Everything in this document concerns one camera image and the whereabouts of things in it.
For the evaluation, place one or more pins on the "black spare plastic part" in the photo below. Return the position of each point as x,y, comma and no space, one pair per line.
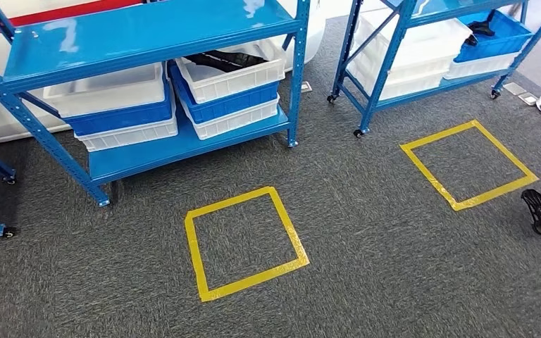
228,60

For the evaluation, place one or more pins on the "blue shelf rack with feet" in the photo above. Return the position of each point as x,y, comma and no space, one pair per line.
135,32

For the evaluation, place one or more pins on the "black part in blue bin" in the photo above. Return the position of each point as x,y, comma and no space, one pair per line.
480,29

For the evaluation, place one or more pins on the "grey floor outlet plate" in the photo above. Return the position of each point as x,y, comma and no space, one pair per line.
515,88
528,99

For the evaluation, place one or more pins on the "white floor outlet plate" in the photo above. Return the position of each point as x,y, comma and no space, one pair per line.
306,87

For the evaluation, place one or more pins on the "yellow floor tape square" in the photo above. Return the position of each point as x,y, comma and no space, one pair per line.
485,198
247,282

